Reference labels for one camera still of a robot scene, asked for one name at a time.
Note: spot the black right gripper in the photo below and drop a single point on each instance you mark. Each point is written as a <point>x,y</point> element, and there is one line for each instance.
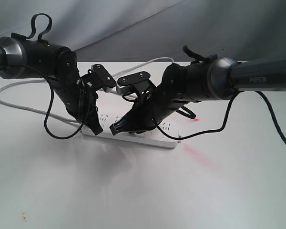
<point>138,119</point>

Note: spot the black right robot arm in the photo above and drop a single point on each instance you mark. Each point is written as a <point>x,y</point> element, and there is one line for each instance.
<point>212,78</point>

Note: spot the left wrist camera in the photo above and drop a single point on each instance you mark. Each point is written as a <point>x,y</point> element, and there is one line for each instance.
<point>98,77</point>

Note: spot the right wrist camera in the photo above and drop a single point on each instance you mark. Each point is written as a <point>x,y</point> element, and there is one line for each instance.
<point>133,83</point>

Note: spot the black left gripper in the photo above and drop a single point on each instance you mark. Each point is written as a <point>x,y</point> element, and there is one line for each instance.
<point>89,113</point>

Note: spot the grey backdrop cloth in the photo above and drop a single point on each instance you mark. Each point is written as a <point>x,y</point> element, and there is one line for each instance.
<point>140,30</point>

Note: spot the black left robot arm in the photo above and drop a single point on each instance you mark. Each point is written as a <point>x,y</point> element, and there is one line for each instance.
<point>22,59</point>

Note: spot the white five-outlet power strip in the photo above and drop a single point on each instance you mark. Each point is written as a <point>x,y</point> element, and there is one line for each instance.
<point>149,138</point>

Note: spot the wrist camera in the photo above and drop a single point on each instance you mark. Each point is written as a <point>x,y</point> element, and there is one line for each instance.
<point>133,83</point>
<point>98,77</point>

